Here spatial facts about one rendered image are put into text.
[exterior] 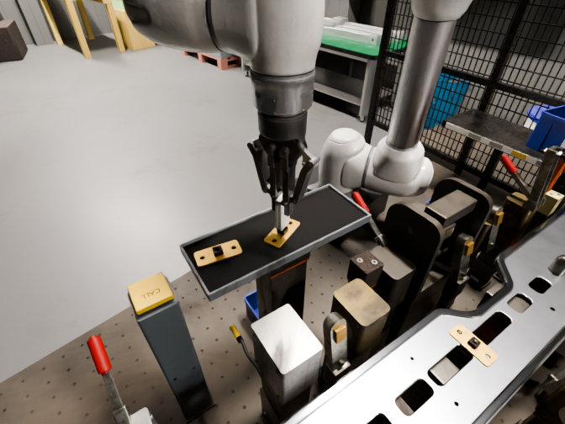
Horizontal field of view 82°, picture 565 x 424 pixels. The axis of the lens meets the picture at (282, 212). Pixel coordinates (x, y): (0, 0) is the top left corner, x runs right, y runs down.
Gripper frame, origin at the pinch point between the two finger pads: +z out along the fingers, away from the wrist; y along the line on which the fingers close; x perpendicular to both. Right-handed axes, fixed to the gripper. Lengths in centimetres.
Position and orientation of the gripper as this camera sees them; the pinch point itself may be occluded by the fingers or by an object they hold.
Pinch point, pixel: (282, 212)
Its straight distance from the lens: 61.8
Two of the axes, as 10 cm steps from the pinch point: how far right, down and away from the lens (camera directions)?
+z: 0.0, 7.7, 6.4
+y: 8.5, 3.3, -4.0
